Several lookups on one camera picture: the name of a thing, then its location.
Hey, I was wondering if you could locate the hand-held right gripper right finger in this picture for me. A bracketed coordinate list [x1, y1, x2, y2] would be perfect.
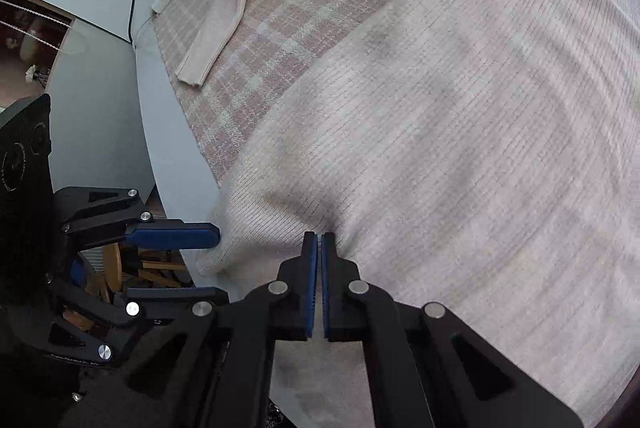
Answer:
[321, 232, 586, 428]

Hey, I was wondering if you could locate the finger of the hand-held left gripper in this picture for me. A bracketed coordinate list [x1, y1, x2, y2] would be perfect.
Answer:
[45, 275, 231, 371]
[52, 186, 221, 254]

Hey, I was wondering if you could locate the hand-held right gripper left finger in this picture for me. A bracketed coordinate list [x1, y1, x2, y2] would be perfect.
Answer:
[60, 232, 321, 428]

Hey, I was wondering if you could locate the cream ribbed knit sweater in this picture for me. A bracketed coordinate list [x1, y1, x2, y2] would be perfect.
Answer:
[175, 0, 640, 428]

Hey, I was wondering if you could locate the wooden chair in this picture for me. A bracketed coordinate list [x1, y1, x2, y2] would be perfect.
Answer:
[75, 243, 193, 309]

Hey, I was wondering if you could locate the grey mattress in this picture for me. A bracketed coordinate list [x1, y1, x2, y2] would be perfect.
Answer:
[132, 43, 311, 428]

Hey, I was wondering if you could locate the pink plaid blanket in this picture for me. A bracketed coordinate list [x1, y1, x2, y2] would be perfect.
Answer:
[152, 0, 451, 189]

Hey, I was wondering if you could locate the black power cable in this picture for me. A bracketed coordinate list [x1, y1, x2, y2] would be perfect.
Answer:
[127, 0, 173, 45]

